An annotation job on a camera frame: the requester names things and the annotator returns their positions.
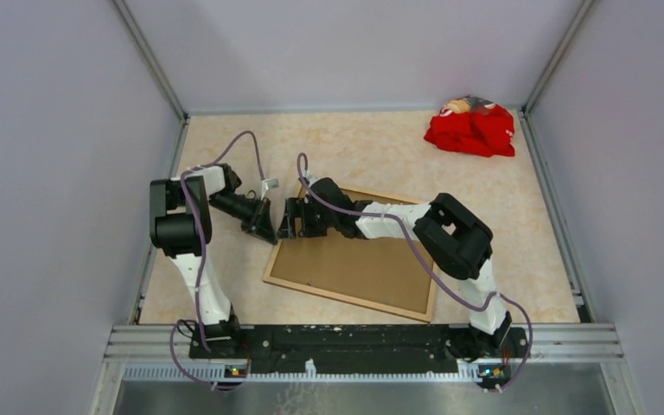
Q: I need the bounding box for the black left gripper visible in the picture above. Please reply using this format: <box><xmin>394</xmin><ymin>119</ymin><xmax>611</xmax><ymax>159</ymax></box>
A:
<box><xmin>208</xmin><ymin>191</ymin><xmax>278</xmax><ymax>245</ymax></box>

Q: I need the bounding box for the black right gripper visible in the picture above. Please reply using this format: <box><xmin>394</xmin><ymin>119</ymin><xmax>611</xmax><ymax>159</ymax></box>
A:
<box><xmin>276</xmin><ymin>198</ymin><xmax>338</xmax><ymax>240</ymax></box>

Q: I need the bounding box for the wooden picture frame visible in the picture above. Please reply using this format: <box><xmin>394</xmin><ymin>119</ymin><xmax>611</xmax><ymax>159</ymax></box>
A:
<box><xmin>262</xmin><ymin>182</ymin><xmax>440</xmax><ymax>323</ymax></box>

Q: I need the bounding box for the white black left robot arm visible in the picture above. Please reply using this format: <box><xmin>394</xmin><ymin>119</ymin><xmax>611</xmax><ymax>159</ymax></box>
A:
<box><xmin>149</xmin><ymin>163</ymin><xmax>278</xmax><ymax>357</ymax></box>

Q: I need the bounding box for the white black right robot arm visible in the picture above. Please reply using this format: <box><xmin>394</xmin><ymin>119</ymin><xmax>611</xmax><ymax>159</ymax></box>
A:
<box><xmin>277</xmin><ymin>177</ymin><xmax>530</xmax><ymax>362</ymax></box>

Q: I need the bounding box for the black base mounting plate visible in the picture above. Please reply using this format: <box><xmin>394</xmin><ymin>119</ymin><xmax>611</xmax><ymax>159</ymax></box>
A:
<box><xmin>188</xmin><ymin>324</ymin><xmax>528</xmax><ymax>374</ymax></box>

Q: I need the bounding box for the left controller board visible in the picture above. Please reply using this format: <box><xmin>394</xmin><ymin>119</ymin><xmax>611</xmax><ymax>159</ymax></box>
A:
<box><xmin>224</xmin><ymin>365</ymin><xmax>247</xmax><ymax>379</ymax></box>

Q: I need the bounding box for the controller board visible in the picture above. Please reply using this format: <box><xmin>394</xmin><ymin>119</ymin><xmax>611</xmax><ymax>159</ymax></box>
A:
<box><xmin>224</xmin><ymin>365</ymin><xmax>247</xmax><ymax>379</ymax></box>
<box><xmin>477</xmin><ymin>366</ymin><xmax>511</xmax><ymax>382</ymax></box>

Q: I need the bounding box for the red crumpled cloth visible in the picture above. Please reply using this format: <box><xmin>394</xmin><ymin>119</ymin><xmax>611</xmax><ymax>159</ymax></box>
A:
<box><xmin>424</xmin><ymin>95</ymin><xmax>515</xmax><ymax>157</ymax></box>

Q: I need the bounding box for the right controller board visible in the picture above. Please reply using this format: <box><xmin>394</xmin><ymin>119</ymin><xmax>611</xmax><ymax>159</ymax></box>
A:
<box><xmin>477</xmin><ymin>366</ymin><xmax>511</xmax><ymax>382</ymax></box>

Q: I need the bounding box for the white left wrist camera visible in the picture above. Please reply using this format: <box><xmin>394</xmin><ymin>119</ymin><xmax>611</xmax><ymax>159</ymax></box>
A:
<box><xmin>258</xmin><ymin>178</ymin><xmax>279</xmax><ymax>200</ymax></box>

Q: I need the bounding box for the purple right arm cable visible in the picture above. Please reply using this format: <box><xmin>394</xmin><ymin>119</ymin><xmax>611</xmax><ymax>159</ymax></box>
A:
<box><xmin>296</xmin><ymin>152</ymin><xmax>533</xmax><ymax>393</ymax></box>

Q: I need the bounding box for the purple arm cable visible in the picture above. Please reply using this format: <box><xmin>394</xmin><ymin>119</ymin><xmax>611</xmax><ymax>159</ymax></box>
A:
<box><xmin>296</xmin><ymin>152</ymin><xmax>533</xmax><ymax>393</ymax></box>
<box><xmin>169</xmin><ymin>130</ymin><xmax>267</xmax><ymax>392</ymax></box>

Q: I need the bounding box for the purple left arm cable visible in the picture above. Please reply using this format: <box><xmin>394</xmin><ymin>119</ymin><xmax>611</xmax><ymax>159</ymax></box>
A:
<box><xmin>169</xmin><ymin>130</ymin><xmax>267</xmax><ymax>392</ymax></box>

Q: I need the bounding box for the white toothed cable duct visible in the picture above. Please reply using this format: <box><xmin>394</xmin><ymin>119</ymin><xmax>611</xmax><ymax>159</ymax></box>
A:
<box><xmin>123</xmin><ymin>360</ymin><xmax>481</xmax><ymax>383</ymax></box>

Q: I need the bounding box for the aluminium front rail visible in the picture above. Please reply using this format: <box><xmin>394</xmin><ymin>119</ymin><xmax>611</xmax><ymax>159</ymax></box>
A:
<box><xmin>103</xmin><ymin>323</ymin><xmax>624</xmax><ymax>363</ymax></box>

